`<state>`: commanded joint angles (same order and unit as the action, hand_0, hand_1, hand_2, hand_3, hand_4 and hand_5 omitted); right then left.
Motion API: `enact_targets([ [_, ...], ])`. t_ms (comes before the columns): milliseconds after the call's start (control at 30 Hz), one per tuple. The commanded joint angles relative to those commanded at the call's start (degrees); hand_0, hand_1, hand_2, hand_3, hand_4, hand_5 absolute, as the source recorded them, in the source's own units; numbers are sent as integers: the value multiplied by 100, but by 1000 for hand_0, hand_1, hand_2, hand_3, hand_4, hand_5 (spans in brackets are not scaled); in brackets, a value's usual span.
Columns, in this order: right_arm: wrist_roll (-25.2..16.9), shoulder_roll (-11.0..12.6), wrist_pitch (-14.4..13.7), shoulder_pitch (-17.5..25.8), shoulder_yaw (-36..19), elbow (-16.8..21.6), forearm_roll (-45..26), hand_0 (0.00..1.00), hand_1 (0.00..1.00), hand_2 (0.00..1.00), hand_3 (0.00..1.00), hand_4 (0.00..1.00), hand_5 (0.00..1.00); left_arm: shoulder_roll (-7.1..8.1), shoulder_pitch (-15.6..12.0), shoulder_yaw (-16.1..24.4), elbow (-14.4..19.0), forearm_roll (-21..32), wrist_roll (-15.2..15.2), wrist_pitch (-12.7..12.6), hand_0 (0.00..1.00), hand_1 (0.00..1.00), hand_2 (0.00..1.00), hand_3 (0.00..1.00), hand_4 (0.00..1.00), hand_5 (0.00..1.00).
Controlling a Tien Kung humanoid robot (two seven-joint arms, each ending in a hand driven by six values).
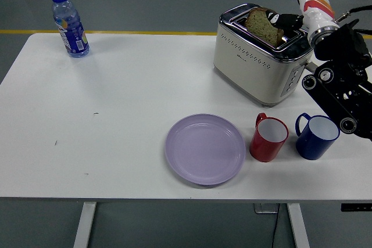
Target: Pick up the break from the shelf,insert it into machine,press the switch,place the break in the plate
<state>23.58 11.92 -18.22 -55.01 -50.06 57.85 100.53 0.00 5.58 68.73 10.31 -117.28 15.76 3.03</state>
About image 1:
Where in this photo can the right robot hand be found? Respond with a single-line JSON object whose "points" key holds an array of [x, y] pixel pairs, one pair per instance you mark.
{"points": [[316, 10]]}

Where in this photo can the bread slice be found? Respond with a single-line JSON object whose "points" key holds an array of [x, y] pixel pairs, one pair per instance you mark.
{"points": [[261, 27]]}

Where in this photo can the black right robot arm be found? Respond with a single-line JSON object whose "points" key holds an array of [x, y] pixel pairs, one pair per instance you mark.
{"points": [[343, 56]]}

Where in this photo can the purple plate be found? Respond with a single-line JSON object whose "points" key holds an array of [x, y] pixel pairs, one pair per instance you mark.
{"points": [[205, 149]]}

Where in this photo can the grey toaster lever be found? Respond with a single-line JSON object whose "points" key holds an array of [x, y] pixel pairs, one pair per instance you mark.
{"points": [[308, 67]]}

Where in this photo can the cream and chrome toaster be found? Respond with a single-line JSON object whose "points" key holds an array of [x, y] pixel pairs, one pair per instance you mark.
{"points": [[250, 68]]}

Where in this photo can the blue mug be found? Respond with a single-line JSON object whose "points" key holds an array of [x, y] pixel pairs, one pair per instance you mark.
{"points": [[311, 147]]}

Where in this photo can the red mug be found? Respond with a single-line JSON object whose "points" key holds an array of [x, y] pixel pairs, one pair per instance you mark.
{"points": [[263, 149]]}

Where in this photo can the black table control panel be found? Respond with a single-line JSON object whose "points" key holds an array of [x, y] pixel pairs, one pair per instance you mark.
{"points": [[356, 207]]}

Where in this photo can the clear plastic holder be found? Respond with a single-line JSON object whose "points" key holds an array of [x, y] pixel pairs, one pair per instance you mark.
{"points": [[263, 208]]}

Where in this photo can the white table leg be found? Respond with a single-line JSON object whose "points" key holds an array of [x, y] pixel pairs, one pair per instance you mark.
{"points": [[298, 224], [85, 224]]}

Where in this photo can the blue-capped water bottle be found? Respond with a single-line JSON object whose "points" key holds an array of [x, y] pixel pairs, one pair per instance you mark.
{"points": [[71, 27]]}

